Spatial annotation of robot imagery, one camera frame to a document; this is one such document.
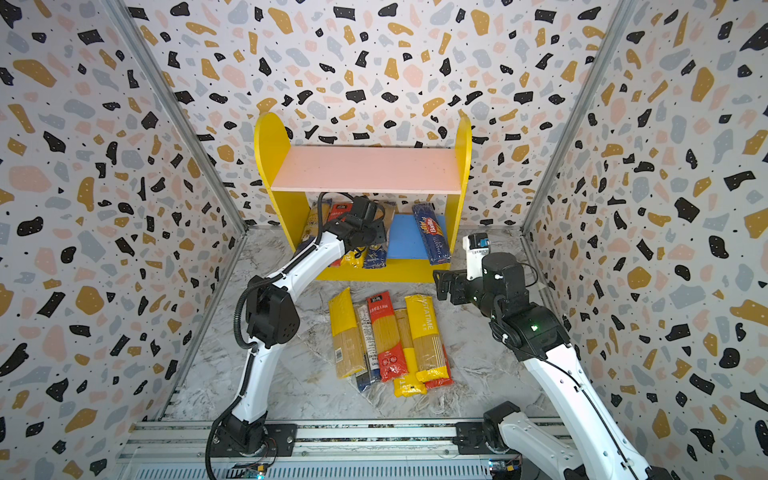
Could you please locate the red black-label spaghetti bag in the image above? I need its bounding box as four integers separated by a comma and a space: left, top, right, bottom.
326, 202, 355, 268

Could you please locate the blue starry pasta bag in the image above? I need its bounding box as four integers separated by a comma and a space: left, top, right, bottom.
362, 203, 397, 270

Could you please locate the yellow Pastatime bag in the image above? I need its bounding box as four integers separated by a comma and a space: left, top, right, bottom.
341, 247, 367, 269
405, 294, 446, 383

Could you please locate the dark blue Anko pasta bag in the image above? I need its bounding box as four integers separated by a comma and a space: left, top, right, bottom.
296, 202, 330, 253

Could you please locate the blue Barilla spaghetti pack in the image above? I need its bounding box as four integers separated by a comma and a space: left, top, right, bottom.
412, 203, 451, 265

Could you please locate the white label noodle bag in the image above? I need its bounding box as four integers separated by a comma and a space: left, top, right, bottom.
355, 303, 381, 392

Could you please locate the yellow top spaghetti bag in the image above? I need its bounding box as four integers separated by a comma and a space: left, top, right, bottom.
329, 288, 367, 379

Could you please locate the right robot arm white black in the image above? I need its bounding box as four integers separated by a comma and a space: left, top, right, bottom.
433, 252, 671, 479

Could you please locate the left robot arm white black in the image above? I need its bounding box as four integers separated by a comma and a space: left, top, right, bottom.
205, 194, 386, 461

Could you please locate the yellow shelf with coloured boards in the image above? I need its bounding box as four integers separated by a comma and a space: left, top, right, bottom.
254, 113, 472, 286

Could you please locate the yellow end spaghetti bag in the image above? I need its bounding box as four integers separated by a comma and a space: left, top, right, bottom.
394, 309, 427, 398

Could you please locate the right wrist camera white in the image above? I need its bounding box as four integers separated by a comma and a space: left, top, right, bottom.
462, 232, 490, 281

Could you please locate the black corrugated cable hose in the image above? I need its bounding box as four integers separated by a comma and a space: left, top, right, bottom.
203, 191, 355, 480

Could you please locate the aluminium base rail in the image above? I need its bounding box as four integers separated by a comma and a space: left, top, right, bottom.
113, 418, 631, 480

